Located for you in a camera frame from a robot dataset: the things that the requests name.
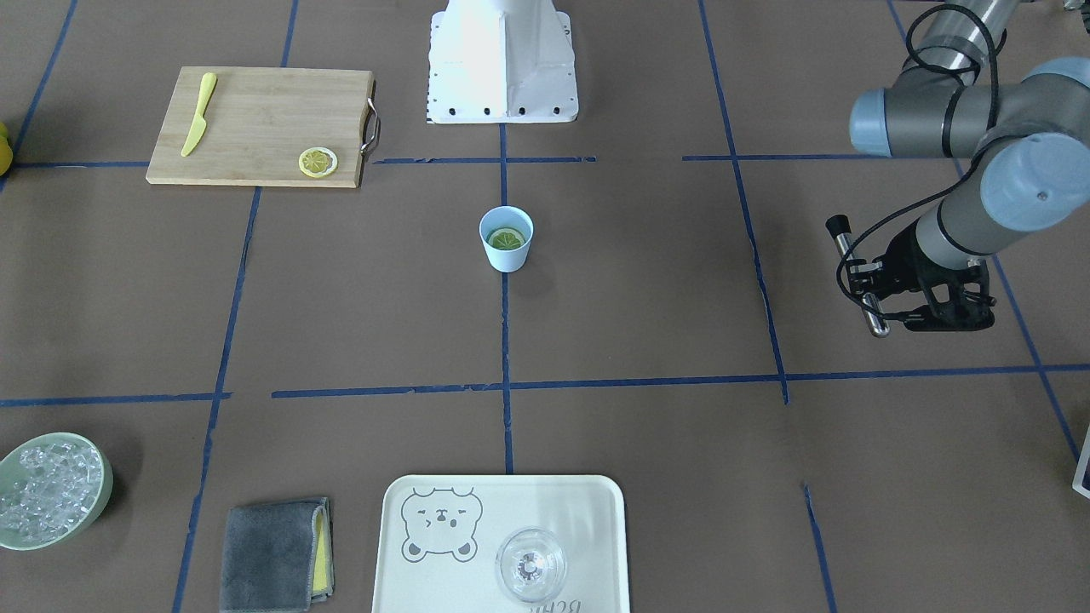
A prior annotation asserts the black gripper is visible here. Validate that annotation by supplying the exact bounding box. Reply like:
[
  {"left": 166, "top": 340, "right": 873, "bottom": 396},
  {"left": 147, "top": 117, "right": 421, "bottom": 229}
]
[{"left": 848, "top": 225, "right": 996, "bottom": 330}]

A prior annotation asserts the steel muddler black tip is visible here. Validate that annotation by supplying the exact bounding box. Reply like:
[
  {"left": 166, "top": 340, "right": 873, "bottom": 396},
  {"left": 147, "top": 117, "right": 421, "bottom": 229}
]
[{"left": 825, "top": 215, "right": 891, "bottom": 338}]

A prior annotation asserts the yellow lemon slice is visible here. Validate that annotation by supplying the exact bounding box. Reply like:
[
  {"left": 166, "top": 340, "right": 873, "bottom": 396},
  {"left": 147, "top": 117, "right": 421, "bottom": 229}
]
[
  {"left": 296, "top": 146, "right": 339, "bottom": 179},
  {"left": 485, "top": 226, "right": 526, "bottom": 251}
]

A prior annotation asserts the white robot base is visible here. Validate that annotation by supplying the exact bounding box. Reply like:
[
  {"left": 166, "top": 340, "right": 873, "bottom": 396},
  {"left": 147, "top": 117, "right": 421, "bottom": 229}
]
[{"left": 426, "top": 1, "right": 580, "bottom": 125}]

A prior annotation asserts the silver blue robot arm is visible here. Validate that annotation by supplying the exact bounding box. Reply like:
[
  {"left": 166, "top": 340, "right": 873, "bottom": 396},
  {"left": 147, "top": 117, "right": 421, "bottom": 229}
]
[{"left": 826, "top": 1, "right": 1089, "bottom": 338}]

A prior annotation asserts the light blue cup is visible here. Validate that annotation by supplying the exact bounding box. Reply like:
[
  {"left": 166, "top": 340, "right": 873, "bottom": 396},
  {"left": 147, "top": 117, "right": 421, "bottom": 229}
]
[{"left": 479, "top": 206, "right": 535, "bottom": 274}]

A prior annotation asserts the whole yellow lemon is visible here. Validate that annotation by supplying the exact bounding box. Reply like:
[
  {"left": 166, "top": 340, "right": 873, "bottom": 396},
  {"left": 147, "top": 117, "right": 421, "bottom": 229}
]
[{"left": 0, "top": 122, "right": 14, "bottom": 178}]

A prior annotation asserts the clear wine glass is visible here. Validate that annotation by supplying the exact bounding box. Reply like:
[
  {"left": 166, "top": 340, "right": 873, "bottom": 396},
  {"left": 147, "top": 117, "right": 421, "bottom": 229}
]
[{"left": 496, "top": 526, "right": 568, "bottom": 604}]

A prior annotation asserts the cream bear tray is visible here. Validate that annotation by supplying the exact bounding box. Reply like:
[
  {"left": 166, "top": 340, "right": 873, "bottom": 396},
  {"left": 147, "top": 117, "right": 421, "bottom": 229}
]
[{"left": 371, "top": 476, "right": 631, "bottom": 612}]

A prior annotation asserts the wooden cutting board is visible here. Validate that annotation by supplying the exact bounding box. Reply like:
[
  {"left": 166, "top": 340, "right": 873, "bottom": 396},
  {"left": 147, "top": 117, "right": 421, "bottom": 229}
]
[{"left": 146, "top": 67, "right": 379, "bottom": 189}]

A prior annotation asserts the grey folded cloth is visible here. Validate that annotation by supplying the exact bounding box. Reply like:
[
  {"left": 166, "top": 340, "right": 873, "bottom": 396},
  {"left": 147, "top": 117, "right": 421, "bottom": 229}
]
[{"left": 219, "top": 496, "right": 335, "bottom": 612}]

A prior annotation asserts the yellow plastic knife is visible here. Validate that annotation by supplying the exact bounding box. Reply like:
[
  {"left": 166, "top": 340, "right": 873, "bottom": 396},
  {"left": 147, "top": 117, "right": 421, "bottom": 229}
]
[{"left": 181, "top": 72, "right": 218, "bottom": 157}]

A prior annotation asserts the green bowl of ice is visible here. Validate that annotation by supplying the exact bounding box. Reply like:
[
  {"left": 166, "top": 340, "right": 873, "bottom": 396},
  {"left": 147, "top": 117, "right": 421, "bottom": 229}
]
[{"left": 1, "top": 432, "right": 114, "bottom": 552}]

